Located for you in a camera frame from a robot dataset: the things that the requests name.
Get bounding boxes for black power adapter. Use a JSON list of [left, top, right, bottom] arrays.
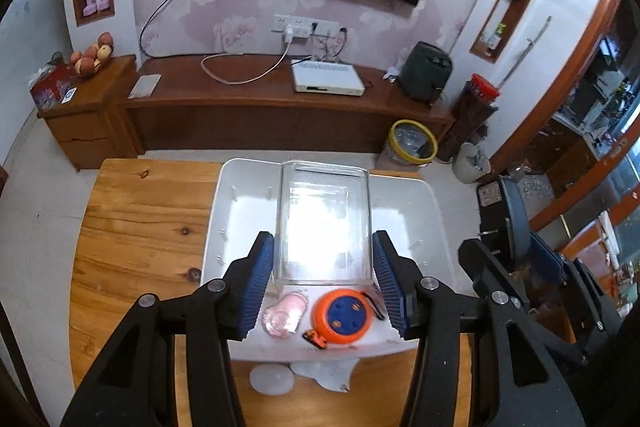
[[476, 176, 530, 272]]

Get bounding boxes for orange blue cable reel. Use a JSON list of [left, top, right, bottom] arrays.
[[302, 286, 387, 350]]

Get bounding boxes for pink clear blister case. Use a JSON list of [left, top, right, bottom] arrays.
[[262, 291, 308, 339]]

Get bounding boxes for clear plastic box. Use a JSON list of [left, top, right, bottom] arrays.
[[273, 160, 373, 286]]

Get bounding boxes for white flat plastic piece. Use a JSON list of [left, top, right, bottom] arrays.
[[290, 358, 360, 393]]

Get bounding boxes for white bucket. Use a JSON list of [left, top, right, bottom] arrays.
[[451, 143, 491, 184]]

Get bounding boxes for yellow rimmed waste bin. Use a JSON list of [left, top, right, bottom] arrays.
[[375, 119, 438, 171]]

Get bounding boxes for dark cylinder red lid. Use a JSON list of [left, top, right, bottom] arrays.
[[436, 74, 500, 162]]

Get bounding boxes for white plastic storage bin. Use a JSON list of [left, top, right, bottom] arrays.
[[199, 157, 458, 364]]

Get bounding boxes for brown side cabinet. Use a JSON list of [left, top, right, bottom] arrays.
[[38, 55, 143, 171]]

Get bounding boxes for white set-top box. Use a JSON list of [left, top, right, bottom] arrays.
[[291, 61, 366, 96]]

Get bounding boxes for brown wooden tv cabinet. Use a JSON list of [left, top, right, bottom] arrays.
[[125, 56, 454, 153]]

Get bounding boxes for red gift box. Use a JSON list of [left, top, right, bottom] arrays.
[[28, 64, 73, 110]]

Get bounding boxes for fruit pile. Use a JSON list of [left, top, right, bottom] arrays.
[[70, 31, 114, 78]]

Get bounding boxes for wall socket strip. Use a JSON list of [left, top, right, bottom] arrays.
[[271, 14, 341, 39]]

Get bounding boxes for white cable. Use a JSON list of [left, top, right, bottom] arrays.
[[199, 26, 296, 87]]

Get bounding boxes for black cable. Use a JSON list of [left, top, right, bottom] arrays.
[[136, 0, 200, 60]]

